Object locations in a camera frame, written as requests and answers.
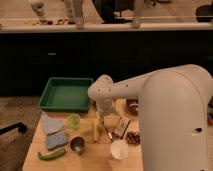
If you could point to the black chair base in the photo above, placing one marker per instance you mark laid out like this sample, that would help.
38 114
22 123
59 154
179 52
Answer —
21 127

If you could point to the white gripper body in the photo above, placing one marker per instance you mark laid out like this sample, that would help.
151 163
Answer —
105 107

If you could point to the small metal cup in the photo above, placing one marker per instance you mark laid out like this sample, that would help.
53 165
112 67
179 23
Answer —
77 145

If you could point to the light blue cloth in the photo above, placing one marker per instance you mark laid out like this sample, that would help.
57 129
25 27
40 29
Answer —
51 125

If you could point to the yellow banana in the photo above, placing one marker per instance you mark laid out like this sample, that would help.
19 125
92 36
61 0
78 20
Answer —
96 130

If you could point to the blue sponge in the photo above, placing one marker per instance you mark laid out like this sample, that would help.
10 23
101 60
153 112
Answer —
56 140

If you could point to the silver fork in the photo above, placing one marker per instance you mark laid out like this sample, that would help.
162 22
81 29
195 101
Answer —
108 133

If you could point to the long dark counter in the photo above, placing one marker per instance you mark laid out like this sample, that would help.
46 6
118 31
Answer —
30 55

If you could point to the white plastic cup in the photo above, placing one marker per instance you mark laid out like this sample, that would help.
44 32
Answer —
119 149

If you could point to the green chili pepper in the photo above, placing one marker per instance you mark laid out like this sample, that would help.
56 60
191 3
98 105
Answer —
57 154

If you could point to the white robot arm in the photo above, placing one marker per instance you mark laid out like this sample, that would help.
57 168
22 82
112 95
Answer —
173 111

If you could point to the green plastic tray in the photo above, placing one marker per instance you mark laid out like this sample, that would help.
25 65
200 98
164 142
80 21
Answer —
63 94

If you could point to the red bowl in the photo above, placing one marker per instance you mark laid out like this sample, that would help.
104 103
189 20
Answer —
132 106

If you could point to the bunch of dark grapes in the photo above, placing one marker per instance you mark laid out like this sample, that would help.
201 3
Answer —
133 138

